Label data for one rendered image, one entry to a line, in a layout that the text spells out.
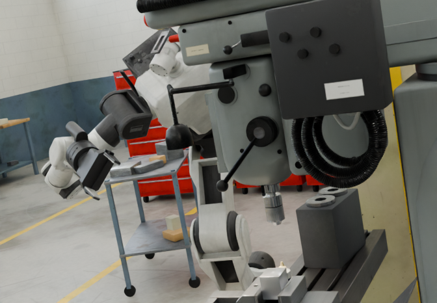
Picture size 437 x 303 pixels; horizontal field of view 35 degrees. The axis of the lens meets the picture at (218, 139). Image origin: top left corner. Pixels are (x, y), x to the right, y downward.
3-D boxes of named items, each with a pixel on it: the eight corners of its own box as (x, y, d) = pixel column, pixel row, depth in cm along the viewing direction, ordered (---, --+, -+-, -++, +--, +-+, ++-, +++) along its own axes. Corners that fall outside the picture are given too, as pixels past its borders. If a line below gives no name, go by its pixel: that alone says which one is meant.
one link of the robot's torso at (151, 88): (142, 121, 257) (98, 63, 229) (212, 65, 261) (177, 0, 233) (184, 169, 239) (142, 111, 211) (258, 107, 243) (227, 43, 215)
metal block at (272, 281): (263, 300, 172) (259, 277, 171) (270, 289, 177) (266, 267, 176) (282, 300, 169) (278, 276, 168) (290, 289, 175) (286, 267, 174)
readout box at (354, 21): (279, 121, 130) (260, 10, 127) (294, 113, 138) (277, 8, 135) (385, 110, 121) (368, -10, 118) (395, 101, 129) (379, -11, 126)
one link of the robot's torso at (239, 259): (227, 295, 279) (192, 209, 253) (276, 292, 273) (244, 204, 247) (221, 326, 267) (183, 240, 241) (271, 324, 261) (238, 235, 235)
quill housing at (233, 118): (220, 192, 170) (197, 65, 165) (251, 171, 189) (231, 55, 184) (292, 188, 162) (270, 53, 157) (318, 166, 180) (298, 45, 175)
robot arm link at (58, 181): (47, 157, 207) (34, 184, 222) (70, 182, 206) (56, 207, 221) (72, 138, 213) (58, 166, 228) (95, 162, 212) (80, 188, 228)
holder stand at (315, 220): (304, 268, 212) (294, 205, 208) (331, 242, 230) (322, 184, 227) (341, 269, 205) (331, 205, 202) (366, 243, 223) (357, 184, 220)
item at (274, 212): (270, 223, 174) (266, 202, 173) (264, 219, 179) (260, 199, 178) (287, 218, 176) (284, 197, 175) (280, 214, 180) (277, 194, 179)
